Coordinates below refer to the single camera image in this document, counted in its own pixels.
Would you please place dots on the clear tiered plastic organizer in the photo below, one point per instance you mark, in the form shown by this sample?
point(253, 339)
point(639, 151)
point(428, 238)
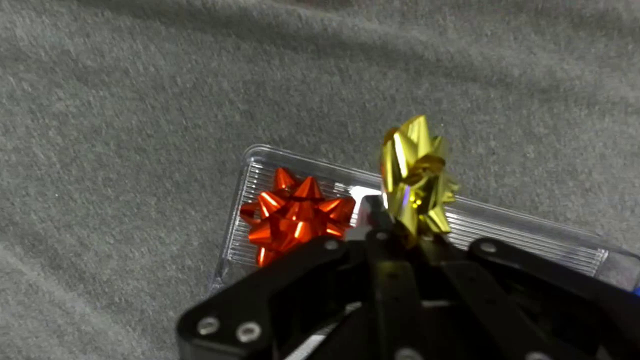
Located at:
point(513, 231)

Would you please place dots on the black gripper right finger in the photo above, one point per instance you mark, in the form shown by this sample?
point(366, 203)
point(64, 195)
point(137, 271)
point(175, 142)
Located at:
point(480, 313)

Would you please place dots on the large gold gift bow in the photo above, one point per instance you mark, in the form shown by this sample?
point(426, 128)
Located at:
point(413, 177)

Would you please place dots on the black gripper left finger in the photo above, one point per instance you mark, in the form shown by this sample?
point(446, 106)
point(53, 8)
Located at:
point(393, 300)

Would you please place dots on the gray tablecloth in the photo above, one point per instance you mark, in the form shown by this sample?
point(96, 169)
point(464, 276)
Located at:
point(201, 87)

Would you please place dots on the red bow in organizer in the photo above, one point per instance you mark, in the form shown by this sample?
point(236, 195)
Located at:
point(296, 213)

